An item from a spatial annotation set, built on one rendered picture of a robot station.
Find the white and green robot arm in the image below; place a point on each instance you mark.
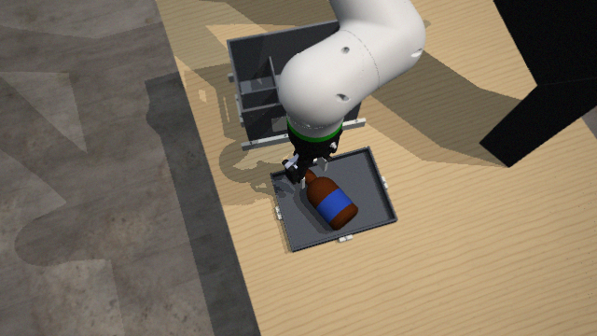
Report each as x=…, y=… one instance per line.
x=383, y=38

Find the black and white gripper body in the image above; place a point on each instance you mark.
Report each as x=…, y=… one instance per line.
x=304, y=156

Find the brown bottle with blue label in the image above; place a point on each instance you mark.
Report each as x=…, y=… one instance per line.
x=329, y=200

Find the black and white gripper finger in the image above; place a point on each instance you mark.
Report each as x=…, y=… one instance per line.
x=323, y=161
x=296, y=170

